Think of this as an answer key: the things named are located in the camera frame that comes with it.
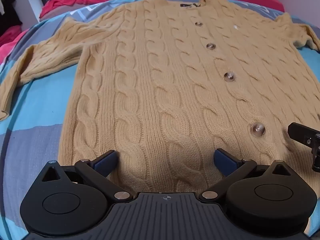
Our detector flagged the blue grey patterned blanket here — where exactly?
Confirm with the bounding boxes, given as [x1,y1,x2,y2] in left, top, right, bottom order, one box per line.
[0,0,320,240]

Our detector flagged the tan cable-knit cardigan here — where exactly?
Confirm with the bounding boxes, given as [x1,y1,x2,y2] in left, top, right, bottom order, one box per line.
[0,0,320,193]

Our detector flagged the white pillar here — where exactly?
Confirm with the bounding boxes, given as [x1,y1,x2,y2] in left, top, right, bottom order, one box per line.
[18,0,45,29]

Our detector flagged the dark hanging clothes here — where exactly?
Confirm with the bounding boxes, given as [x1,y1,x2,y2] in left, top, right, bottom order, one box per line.
[0,0,25,38]

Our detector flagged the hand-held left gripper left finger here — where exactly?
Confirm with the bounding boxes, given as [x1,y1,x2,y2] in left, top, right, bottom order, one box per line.
[41,150,132,202]

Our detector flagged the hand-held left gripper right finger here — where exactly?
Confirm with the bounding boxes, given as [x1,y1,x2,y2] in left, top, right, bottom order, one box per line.
[199,148,293,202]

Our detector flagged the red cloth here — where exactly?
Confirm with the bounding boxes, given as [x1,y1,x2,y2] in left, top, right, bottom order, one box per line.
[0,25,28,47]

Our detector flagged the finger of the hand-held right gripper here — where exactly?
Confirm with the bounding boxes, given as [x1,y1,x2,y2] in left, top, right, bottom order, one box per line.
[287,122,320,173]

